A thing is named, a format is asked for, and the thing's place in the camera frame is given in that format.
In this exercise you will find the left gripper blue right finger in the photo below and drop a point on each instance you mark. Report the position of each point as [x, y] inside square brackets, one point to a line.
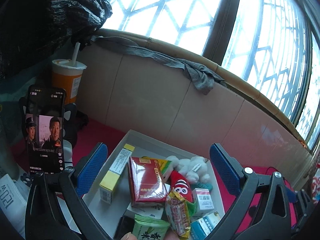
[270, 220]

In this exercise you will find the white cardboard tray box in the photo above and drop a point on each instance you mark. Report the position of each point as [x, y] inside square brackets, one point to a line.
[111, 217]

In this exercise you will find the green snack packet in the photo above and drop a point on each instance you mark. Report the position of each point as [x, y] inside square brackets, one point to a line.
[147, 228]

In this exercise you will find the teal small box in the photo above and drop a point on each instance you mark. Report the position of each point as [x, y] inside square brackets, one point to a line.
[200, 185]

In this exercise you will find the white red medicine box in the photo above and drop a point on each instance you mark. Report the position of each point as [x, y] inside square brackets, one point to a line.
[203, 201]

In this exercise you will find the grey cloth on ledge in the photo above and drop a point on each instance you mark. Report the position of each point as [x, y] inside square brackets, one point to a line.
[201, 76]

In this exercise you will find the black plastic bag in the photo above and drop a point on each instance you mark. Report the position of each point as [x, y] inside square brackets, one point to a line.
[33, 30]

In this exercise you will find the white plush bunny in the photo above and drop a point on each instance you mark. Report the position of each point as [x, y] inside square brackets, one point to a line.
[194, 170]

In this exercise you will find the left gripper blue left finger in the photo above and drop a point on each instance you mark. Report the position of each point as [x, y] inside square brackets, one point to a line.
[55, 208]

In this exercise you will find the person's left hand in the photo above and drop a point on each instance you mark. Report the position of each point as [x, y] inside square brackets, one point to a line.
[170, 235]

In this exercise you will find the orange drink cup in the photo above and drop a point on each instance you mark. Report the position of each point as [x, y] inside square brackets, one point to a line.
[67, 75]

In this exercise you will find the yellow white long box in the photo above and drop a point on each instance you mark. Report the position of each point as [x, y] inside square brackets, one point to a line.
[109, 182]

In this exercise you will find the red white packet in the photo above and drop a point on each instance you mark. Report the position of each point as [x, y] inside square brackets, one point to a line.
[176, 209]

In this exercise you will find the white blue medicine box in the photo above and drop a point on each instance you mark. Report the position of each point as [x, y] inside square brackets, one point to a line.
[202, 227]

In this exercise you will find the black smartphone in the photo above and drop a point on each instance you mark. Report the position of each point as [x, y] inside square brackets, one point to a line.
[44, 125]

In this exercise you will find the white paper leaflet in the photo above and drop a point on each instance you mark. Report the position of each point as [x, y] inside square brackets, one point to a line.
[13, 204]

